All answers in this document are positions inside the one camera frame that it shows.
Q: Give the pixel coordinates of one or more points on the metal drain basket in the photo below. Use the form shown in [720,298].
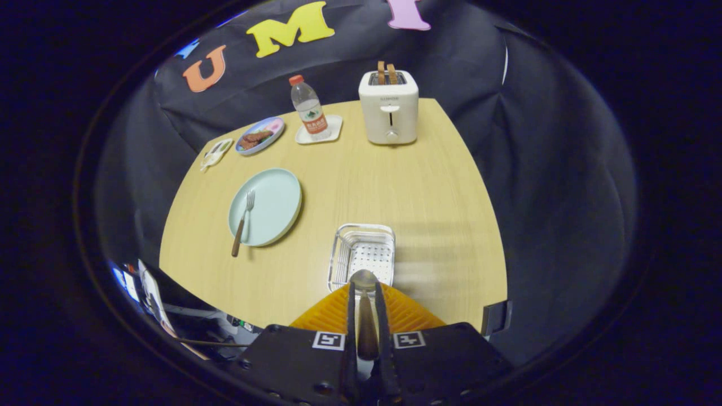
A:
[364,248]

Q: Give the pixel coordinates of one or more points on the brown cooked meat pieces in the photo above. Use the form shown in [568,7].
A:
[255,138]

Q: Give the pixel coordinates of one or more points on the black table clamp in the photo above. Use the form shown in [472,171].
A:
[496,318]

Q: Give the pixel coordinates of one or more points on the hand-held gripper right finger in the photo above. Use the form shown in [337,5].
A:
[440,366]

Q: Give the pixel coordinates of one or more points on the blue rimmed plate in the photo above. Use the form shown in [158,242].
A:
[271,128]

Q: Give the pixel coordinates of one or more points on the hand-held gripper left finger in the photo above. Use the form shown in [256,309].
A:
[293,366]

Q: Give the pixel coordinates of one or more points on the white divided sauce dish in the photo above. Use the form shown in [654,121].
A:
[215,155]

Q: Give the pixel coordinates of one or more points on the light green round plate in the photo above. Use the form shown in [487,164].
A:
[273,203]

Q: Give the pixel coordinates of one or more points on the white toaster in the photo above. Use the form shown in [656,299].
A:
[389,113]

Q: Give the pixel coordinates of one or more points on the brown toast slice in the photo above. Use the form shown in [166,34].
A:
[381,72]
[392,73]

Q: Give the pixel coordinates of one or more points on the black backdrop cloth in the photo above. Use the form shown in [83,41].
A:
[553,169]

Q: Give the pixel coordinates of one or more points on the clear water bottle red cap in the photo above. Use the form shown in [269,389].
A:
[311,113]

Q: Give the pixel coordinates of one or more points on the white square coaster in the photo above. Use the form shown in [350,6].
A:
[335,127]

